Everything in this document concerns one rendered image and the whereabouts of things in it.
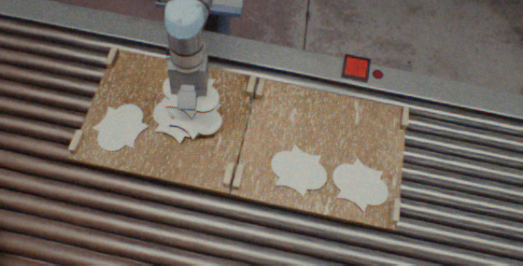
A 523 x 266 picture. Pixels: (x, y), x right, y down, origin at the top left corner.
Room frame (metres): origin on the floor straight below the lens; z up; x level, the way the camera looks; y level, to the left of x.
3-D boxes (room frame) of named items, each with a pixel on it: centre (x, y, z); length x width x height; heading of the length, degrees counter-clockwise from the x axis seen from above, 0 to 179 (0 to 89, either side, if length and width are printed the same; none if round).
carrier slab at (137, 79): (0.70, 0.24, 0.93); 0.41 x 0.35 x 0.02; 84
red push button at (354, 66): (0.93, -0.26, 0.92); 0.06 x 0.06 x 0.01; 84
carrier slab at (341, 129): (0.66, -0.17, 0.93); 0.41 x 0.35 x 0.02; 84
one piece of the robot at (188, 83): (0.68, 0.17, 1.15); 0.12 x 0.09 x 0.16; 4
